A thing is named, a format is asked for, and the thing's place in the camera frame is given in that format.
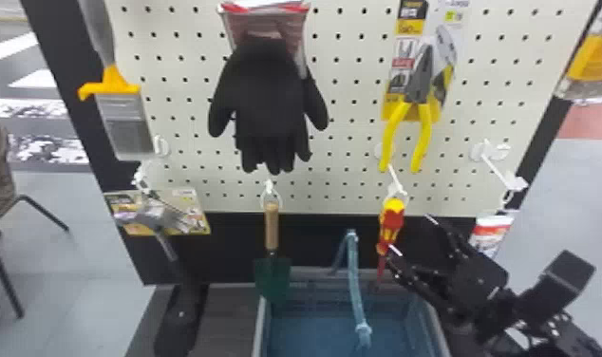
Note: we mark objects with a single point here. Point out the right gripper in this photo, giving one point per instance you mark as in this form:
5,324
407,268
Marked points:
478,284

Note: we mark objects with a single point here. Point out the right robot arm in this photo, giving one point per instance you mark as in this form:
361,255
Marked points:
530,334

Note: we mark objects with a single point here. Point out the red yellow screwdriver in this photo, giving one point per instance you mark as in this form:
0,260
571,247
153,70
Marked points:
391,224

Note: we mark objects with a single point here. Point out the white pegboard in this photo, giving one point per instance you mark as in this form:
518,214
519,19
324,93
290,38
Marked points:
351,189

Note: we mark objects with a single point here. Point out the blue basket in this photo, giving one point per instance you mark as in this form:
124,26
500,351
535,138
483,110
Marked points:
326,334

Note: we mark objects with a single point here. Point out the green garden trowel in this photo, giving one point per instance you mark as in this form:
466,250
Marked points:
272,279

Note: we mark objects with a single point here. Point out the pair of black gloves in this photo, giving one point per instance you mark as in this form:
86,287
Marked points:
268,99

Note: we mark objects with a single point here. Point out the yellow packaged tool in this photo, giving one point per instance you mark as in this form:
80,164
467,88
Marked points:
597,60

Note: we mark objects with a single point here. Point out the grey hammer on card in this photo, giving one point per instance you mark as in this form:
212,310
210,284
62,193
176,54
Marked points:
156,214

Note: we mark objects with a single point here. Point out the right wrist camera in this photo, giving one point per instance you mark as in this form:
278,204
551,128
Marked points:
555,289

